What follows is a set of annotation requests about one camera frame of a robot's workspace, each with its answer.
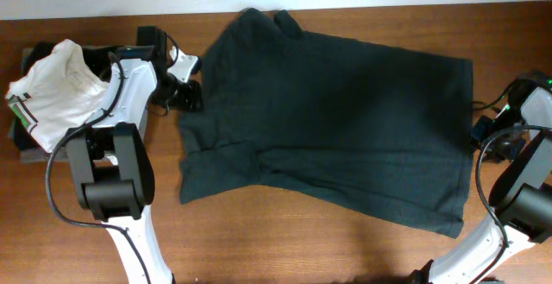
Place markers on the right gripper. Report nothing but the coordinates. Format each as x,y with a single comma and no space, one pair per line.
511,153

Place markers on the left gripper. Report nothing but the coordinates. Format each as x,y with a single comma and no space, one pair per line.
188,97

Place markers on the dark green t-shirt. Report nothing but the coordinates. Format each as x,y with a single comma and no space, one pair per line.
381,130

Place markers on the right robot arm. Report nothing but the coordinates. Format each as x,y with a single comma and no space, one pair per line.
511,169

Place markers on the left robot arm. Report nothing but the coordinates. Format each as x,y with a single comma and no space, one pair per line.
111,172

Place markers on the white folded t-shirt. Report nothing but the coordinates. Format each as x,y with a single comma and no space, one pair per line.
85,91

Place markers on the grey folded garment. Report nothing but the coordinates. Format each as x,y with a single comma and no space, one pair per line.
39,154

